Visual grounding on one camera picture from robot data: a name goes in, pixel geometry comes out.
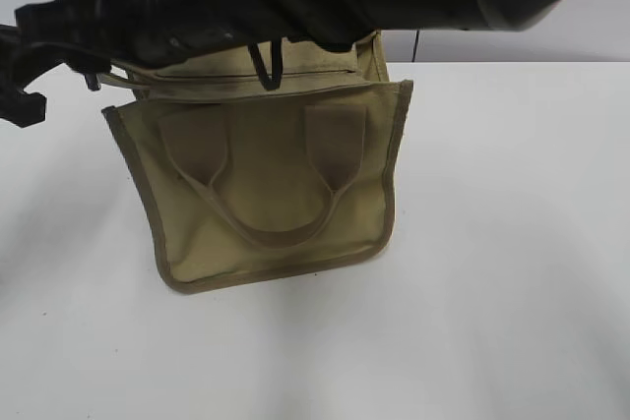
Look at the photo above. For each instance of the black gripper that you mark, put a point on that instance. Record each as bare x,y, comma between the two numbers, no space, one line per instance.
88,36

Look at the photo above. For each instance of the yellow canvas tote bag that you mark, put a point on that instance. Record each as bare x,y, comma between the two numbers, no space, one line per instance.
240,184

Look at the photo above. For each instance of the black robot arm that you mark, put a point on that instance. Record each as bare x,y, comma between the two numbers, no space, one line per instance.
335,25

